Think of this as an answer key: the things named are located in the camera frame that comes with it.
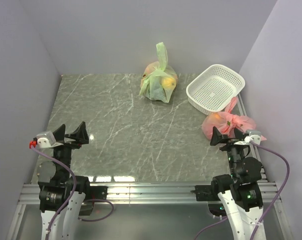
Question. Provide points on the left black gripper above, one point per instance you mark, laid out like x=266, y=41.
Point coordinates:
x=80, y=136

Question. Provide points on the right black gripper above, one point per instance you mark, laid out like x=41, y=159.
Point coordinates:
x=217, y=136

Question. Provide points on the pink plastic bag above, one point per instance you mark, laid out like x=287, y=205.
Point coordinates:
x=230, y=121

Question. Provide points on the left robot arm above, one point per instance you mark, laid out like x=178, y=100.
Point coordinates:
x=61, y=191

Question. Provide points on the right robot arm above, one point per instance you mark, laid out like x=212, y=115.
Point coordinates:
x=239, y=191

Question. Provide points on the fruit in pink bag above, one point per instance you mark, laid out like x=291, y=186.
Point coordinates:
x=215, y=118

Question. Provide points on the yellow fruit in green bag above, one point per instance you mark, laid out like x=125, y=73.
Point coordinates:
x=168, y=83

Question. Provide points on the green plastic bag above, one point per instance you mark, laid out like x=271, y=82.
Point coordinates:
x=150, y=87

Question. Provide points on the orange fruit in green bag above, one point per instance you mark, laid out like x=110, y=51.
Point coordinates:
x=150, y=68

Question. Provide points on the white perforated plastic basket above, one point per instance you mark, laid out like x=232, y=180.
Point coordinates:
x=213, y=89

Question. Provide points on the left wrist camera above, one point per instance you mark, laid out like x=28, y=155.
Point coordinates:
x=44, y=140

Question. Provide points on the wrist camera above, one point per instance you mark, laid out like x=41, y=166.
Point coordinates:
x=254, y=138
x=44, y=140

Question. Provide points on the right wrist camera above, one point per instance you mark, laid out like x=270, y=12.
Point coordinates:
x=254, y=138

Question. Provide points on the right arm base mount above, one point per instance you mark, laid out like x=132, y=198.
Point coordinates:
x=204, y=193

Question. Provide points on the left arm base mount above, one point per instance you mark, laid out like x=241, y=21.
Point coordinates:
x=95, y=192

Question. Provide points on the aluminium front rail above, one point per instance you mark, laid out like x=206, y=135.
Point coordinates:
x=145, y=193

